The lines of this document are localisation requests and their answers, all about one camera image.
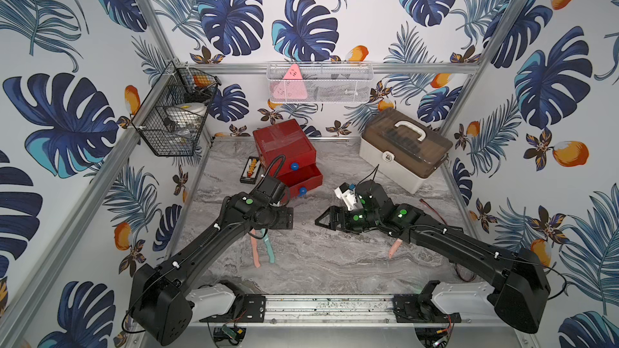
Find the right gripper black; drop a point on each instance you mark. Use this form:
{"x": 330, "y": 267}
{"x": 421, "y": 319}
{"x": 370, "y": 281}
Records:
{"x": 335, "y": 213}

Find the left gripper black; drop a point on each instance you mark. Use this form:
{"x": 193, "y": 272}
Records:
{"x": 284, "y": 217}

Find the teal fruit knife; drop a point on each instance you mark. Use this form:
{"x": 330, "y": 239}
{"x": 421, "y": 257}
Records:
{"x": 268, "y": 245}

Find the red three-drawer cabinet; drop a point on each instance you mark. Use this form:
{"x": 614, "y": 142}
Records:
{"x": 298, "y": 171}

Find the pink fruit knife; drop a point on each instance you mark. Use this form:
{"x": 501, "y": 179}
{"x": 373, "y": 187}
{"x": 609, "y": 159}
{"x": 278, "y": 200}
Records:
{"x": 394, "y": 248}
{"x": 255, "y": 253}

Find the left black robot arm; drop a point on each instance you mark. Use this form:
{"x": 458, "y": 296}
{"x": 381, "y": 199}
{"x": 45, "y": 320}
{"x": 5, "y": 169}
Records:
{"x": 159, "y": 297}

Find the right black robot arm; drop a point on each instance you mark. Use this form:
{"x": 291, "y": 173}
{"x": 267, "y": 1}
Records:
{"x": 520, "y": 287}

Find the brown lid storage box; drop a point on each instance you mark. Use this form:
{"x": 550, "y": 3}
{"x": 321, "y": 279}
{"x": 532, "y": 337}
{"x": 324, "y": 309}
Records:
{"x": 403, "y": 149}

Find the pink triangle item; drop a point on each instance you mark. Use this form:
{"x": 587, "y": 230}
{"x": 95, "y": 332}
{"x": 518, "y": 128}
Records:
{"x": 291, "y": 87}

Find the white object in basket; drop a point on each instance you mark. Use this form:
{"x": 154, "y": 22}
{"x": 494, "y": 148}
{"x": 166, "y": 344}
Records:
{"x": 186, "y": 115}

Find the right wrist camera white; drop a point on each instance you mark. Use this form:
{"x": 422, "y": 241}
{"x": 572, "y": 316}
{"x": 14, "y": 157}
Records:
{"x": 347, "y": 194}

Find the aluminium front rail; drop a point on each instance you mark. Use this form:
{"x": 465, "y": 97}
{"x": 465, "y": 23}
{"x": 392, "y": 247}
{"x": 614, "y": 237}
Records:
{"x": 219, "y": 305}

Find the clear wall shelf basket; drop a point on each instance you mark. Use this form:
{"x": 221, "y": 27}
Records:
{"x": 329, "y": 82}

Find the black wire basket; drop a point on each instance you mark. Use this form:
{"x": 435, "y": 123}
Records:
{"x": 176, "y": 85}

